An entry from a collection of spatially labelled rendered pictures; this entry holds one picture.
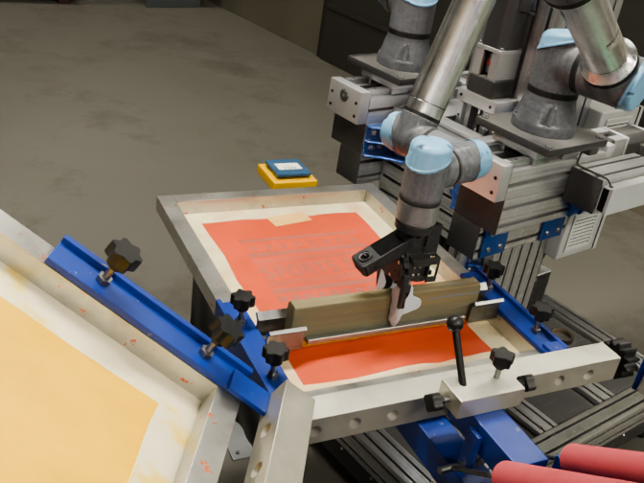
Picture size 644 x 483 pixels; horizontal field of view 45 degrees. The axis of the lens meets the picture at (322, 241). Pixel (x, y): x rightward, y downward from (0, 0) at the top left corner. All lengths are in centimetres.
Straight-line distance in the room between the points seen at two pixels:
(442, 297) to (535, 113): 54
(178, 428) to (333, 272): 80
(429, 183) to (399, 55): 86
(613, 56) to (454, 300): 58
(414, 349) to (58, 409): 80
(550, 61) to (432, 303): 63
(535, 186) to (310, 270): 57
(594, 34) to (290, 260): 77
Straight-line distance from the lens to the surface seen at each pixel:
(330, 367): 143
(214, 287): 155
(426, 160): 134
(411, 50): 217
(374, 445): 240
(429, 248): 145
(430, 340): 156
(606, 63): 170
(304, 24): 730
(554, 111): 187
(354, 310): 145
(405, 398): 126
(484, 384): 128
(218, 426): 99
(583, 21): 158
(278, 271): 169
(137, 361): 103
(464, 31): 150
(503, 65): 209
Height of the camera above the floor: 181
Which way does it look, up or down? 28 degrees down
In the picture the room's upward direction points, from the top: 9 degrees clockwise
